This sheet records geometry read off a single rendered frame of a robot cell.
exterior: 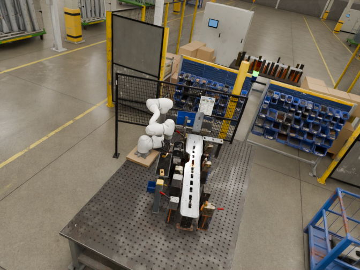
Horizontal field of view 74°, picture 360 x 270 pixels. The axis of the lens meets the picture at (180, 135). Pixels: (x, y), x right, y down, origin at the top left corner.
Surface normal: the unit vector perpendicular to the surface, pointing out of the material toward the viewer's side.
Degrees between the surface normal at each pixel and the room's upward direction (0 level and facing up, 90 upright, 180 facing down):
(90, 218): 0
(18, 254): 0
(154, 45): 90
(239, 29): 90
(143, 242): 0
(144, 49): 90
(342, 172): 90
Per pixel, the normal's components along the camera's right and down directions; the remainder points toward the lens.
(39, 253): 0.16, -0.80
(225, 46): -0.36, 0.50
